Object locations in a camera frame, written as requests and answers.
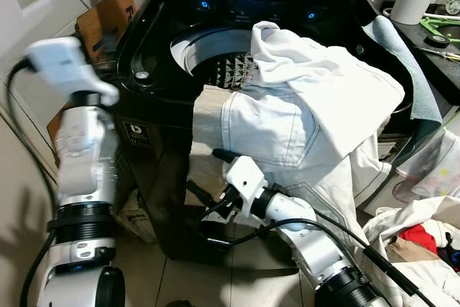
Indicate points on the white printed plastic bag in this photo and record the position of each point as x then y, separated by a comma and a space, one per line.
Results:
431, 170

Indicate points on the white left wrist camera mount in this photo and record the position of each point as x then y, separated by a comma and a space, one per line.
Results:
65, 66

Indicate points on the white shirt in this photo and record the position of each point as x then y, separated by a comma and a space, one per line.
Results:
323, 77

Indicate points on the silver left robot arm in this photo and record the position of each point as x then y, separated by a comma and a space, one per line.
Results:
83, 156

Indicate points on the cream cloth garment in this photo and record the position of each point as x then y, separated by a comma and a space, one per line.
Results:
424, 278

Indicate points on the beige towel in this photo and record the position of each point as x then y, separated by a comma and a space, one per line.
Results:
208, 134

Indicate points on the white jeans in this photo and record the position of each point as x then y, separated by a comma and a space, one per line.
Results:
266, 124

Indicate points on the red garment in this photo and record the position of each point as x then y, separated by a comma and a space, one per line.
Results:
417, 236

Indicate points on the black washing machine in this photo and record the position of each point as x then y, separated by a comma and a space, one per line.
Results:
165, 77

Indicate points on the triangle patterned cloth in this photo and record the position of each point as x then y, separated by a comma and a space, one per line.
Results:
233, 73

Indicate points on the white canvas laundry bag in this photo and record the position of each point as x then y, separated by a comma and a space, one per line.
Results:
388, 213

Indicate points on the black blue garment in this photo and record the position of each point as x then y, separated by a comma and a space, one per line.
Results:
447, 257

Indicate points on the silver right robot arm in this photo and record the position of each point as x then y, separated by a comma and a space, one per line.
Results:
316, 249

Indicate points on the scissors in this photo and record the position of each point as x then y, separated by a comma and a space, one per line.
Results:
442, 54

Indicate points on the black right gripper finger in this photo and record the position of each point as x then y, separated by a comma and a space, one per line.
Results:
200, 193
225, 156

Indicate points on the blue grey towel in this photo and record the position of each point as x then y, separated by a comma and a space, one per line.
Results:
402, 62

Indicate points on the brown cardboard box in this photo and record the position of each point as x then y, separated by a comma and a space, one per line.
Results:
108, 23

